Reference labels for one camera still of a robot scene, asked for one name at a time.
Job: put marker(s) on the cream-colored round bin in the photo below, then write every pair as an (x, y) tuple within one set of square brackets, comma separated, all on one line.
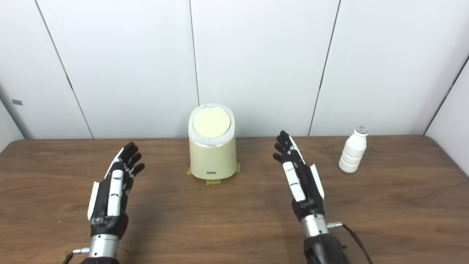
[(212, 157)]

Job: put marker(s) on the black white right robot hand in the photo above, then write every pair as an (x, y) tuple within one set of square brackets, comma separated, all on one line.
[(307, 194)]

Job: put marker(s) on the cream round bin lid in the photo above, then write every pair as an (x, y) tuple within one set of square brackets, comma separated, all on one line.
[(211, 122)]

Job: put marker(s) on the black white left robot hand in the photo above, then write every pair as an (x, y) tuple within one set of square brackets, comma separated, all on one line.
[(99, 205)]

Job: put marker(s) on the small white plastic bottle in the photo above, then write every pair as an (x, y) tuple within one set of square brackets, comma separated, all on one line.
[(353, 150)]

